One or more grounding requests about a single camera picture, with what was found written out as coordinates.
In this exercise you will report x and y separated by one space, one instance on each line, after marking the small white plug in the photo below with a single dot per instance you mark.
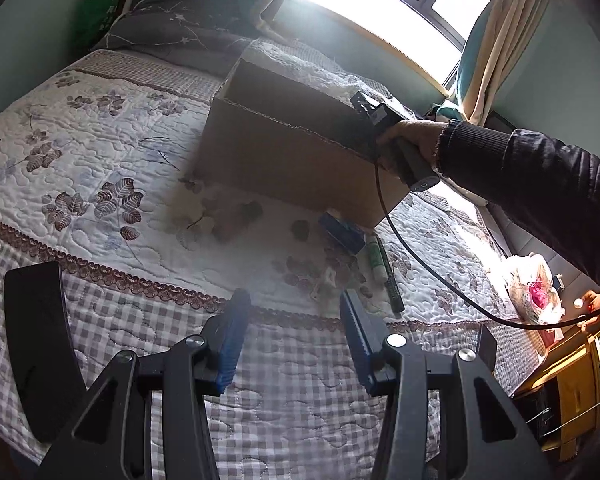
326 280

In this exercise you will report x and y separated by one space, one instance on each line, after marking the small orange toy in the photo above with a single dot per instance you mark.
597 302

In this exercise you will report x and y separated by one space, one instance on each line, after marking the grey padded headboard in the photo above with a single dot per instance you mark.
500 122

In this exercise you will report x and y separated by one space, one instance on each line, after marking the person's right hand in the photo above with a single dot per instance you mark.
425 135

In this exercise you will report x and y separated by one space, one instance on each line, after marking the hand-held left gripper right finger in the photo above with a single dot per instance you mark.
355 330

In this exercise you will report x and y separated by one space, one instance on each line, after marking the white plastic bag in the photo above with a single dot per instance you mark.
525 280

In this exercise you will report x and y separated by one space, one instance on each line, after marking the teal and cream curtain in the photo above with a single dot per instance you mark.
500 45

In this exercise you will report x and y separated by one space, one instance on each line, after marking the small blue box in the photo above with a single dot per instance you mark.
341 234

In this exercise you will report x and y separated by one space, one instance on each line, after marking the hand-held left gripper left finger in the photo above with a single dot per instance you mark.
235 330

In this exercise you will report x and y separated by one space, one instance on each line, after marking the green and white tube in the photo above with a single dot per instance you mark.
375 260

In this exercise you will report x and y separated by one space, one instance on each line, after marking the green bag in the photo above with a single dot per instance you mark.
105 5

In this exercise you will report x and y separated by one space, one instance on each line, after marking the brown cardboard box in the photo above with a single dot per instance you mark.
280 160

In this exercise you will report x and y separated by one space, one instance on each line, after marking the dark star print duvet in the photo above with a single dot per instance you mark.
180 30

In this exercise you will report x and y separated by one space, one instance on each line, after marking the person's right forearm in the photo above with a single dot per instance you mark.
530 175

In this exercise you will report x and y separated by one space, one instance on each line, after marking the floral quilted bedspread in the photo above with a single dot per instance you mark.
130 260

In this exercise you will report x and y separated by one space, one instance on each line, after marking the black marker pen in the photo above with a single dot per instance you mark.
394 285

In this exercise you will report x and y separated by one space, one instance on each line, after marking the wooden nightstand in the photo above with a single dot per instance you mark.
575 380

